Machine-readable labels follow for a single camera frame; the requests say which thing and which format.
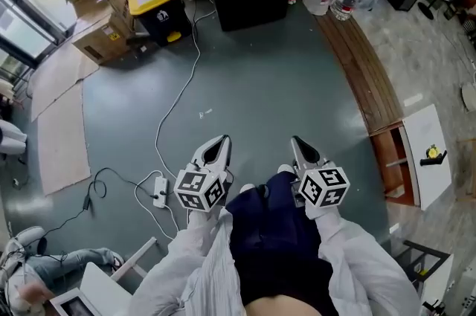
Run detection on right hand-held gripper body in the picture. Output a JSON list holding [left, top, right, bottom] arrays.
[[292, 161, 351, 210]]

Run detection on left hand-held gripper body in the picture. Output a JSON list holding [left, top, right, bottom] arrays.
[[173, 158, 234, 213]]

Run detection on person's left forearm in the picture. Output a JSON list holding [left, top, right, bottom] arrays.
[[128, 208, 239, 316]]

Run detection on person's right forearm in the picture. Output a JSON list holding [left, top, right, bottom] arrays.
[[304, 206, 423, 316]]

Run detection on white ribbed fabric garment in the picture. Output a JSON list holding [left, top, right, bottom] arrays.
[[181, 209, 243, 316]]

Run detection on white power strip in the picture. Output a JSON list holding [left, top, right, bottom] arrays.
[[152, 175, 169, 209]]

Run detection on person's dark blue trousers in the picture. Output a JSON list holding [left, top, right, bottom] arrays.
[[225, 171, 335, 297]]

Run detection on wooden cabinet with white top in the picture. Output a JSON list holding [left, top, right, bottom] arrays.
[[370, 104, 453, 211]]

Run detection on person's black top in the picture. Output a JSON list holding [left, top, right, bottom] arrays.
[[237, 254, 338, 316]]

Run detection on yellow and black tape measure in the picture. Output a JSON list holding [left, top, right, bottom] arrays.
[[419, 144, 448, 167]]

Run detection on flat cardboard sheet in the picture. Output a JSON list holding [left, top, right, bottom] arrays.
[[36, 82, 92, 196], [29, 41, 100, 122]]

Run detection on black bin with yellow lid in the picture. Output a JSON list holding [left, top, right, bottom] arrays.
[[126, 0, 193, 48]]

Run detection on cardboard box with warning label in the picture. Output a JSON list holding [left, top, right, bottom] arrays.
[[71, 11, 135, 65]]

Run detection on clear plastic water bottle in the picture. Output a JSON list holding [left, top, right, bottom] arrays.
[[329, 0, 360, 22]]

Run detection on white round basin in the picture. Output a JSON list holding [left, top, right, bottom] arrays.
[[460, 82, 476, 113]]

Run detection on white framed tablet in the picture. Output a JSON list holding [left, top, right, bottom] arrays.
[[49, 287, 102, 316]]

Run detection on long white cable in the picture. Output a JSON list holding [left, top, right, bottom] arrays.
[[133, 0, 217, 242]]

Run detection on black cable with adapter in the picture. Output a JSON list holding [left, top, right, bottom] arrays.
[[44, 167, 159, 237]]

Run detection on white chair frame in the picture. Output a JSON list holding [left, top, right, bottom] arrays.
[[80, 236, 159, 308]]

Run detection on black metal frame stand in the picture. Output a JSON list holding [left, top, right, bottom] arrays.
[[396, 239, 453, 294]]

